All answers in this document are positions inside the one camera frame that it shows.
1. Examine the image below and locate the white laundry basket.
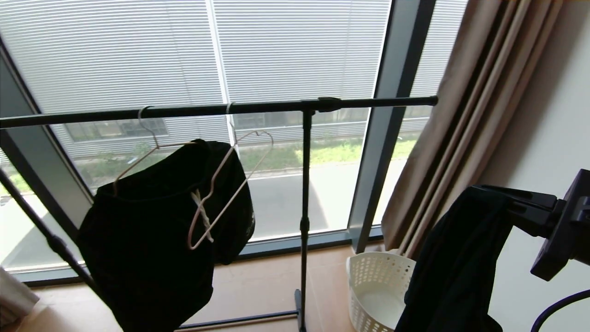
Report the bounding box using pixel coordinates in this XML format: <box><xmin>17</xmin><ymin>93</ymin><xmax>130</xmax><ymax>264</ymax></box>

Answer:
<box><xmin>346</xmin><ymin>249</ymin><xmax>418</xmax><ymax>332</ymax></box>

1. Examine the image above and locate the black knitted garment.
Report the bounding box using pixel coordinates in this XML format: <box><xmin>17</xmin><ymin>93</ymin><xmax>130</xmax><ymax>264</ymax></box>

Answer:
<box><xmin>76</xmin><ymin>139</ymin><xmax>255</xmax><ymax>332</ymax></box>

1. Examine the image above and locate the window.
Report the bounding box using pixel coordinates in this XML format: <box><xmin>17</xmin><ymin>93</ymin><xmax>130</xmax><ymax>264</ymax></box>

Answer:
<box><xmin>0</xmin><ymin>0</ymin><xmax>468</xmax><ymax>284</ymax></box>

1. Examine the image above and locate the beige curtain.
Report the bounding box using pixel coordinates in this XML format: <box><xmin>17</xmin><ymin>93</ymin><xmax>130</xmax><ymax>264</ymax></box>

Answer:
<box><xmin>382</xmin><ymin>0</ymin><xmax>565</xmax><ymax>259</ymax></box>
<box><xmin>0</xmin><ymin>267</ymin><xmax>40</xmax><ymax>328</ymax></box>

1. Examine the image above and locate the pink clothes hanger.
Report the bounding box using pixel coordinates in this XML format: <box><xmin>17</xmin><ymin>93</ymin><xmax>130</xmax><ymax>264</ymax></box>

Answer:
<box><xmin>187</xmin><ymin>102</ymin><xmax>274</xmax><ymax>250</ymax></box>
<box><xmin>112</xmin><ymin>106</ymin><xmax>199</xmax><ymax>196</ymax></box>

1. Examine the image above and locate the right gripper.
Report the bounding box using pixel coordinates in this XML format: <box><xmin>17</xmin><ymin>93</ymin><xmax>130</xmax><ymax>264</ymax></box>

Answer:
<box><xmin>475</xmin><ymin>168</ymin><xmax>590</xmax><ymax>282</ymax></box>

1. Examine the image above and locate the black clothes rack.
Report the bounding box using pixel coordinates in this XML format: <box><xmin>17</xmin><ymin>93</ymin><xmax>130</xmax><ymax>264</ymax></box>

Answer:
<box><xmin>0</xmin><ymin>95</ymin><xmax>438</xmax><ymax>332</ymax></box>

